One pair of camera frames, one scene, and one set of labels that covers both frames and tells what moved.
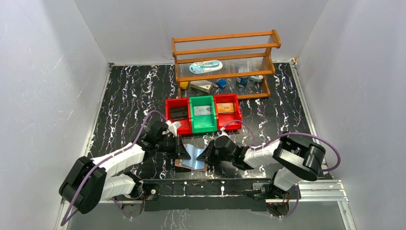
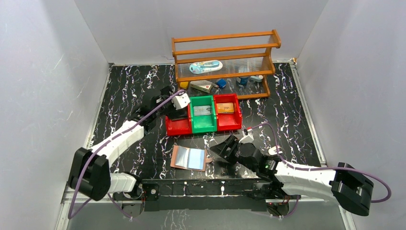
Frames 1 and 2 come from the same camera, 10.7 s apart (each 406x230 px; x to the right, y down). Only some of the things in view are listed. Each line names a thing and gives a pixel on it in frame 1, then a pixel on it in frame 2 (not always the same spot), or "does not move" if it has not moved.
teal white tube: (258, 79) does not move
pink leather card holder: (192, 163) does not move
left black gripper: (177, 148) → (177, 112)
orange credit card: (227, 108) does not move
